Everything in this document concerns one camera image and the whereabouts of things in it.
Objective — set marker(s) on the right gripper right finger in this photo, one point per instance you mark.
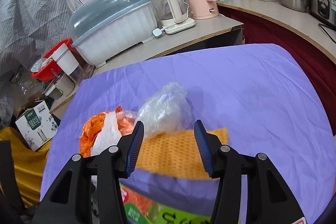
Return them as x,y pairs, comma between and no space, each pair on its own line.
269,198

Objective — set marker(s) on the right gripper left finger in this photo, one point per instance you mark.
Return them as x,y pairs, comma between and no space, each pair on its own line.
68,199

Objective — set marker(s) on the green drink carton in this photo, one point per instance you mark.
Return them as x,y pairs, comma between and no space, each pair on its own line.
140,209

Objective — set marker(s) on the white tissue paper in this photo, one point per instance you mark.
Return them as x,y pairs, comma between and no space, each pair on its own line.
108,136

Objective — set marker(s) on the orange printed plastic wrapper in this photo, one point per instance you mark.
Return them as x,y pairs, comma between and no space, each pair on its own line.
93,126

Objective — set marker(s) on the clear plastic bag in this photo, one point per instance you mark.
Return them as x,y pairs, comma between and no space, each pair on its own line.
167,111

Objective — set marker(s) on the yellow cloth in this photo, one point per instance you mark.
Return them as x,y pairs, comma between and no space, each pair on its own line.
29,165

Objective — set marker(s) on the white green cardboard box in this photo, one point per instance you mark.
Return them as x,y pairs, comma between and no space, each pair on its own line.
36,125

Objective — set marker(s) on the purple table cloth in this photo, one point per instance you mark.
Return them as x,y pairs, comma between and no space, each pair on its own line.
256,91

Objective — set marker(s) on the orange foam fruit net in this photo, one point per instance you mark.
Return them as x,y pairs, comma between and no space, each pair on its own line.
173,155

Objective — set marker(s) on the red plastic basin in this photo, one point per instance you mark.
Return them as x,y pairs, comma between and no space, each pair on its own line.
46,74

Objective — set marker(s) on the red velvet counter skirt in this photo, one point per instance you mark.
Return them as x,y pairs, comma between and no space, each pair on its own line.
319,69

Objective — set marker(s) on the white cup with lid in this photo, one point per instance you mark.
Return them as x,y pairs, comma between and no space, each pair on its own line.
65,59

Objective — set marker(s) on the lidded white dish rack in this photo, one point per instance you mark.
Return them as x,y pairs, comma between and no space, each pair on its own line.
101,29

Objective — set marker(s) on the grey patterned curtain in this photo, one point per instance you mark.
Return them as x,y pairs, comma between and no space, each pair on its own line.
29,28

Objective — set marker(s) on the glass electric kettle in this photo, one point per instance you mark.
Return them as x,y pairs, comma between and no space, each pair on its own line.
173,16

